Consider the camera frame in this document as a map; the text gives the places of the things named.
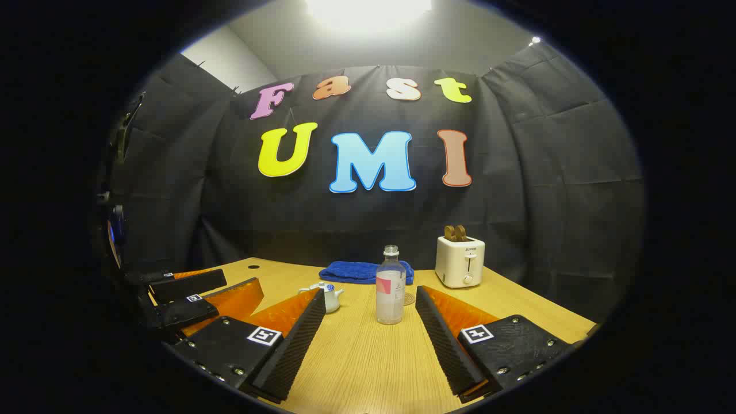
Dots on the blue towel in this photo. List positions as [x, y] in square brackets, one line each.
[353, 271]

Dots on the round woven coaster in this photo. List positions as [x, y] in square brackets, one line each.
[410, 299]

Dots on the white toaster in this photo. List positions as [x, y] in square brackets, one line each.
[454, 261]

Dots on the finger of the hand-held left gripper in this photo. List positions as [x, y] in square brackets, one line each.
[184, 313]
[190, 286]

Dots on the white ceramic teacup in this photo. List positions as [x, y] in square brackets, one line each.
[333, 303]

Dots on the clear plastic water bottle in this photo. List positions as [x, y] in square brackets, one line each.
[390, 293]

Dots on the black backdrop cloth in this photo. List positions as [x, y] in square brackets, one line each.
[345, 224]

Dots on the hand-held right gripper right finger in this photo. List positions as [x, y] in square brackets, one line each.
[445, 345]

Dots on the bright ceiling light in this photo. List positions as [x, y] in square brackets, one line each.
[368, 11]

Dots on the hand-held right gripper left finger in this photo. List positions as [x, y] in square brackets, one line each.
[299, 345]

